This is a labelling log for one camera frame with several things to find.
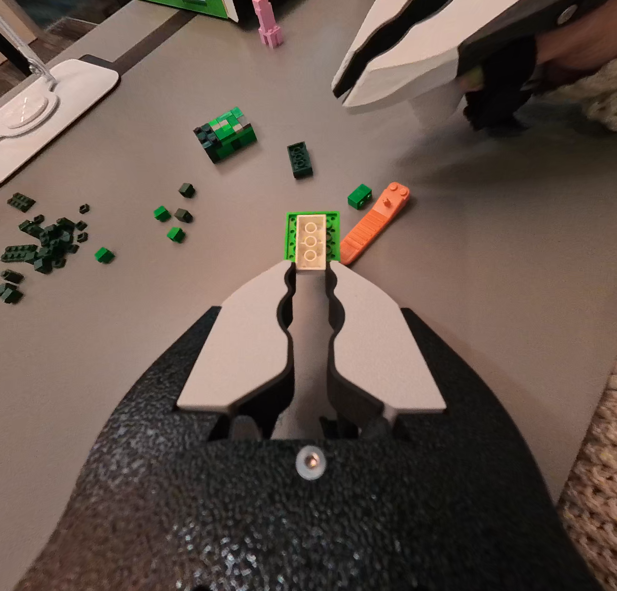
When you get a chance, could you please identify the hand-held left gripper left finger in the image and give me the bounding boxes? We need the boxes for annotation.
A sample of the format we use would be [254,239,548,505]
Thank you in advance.
[177,261,296,414]

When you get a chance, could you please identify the green lego block model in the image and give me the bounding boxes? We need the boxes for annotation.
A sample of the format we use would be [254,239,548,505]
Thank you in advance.
[193,107,257,164]

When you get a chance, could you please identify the person's right forearm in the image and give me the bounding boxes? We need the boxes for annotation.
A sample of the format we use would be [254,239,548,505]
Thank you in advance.
[586,66,617,134]

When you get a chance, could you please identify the orange brick separator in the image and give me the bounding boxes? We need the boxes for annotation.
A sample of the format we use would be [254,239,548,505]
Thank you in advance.
[340,181,411,266]

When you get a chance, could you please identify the white lego brick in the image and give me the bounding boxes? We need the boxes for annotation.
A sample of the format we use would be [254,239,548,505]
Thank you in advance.
[295,214,333,270]

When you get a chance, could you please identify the pink lego figure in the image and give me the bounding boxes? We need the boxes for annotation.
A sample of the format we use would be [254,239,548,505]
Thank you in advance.
[252,0,284,49]

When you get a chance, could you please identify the person's right hand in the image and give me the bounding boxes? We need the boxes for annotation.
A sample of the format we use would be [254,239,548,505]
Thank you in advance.
[532,1,617,74]

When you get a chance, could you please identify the dark green lego brick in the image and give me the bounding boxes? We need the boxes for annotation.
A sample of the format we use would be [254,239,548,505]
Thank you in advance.
[287,141,314,179]

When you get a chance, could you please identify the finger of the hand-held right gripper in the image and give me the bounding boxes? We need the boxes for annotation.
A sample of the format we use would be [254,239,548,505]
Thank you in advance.
[332,0,467,96]
[341,0,551,108]

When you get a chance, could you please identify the pile of dark green pieces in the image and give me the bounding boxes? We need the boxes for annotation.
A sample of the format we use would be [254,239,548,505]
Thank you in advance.
[0,203,90,305]

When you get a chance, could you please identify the bright green lego plate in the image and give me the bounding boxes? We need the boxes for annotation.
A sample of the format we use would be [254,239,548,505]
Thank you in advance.
[284,210,342,264]

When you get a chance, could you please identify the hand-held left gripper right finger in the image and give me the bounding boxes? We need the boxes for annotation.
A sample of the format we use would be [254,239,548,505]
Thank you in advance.
[328,262,447,415]

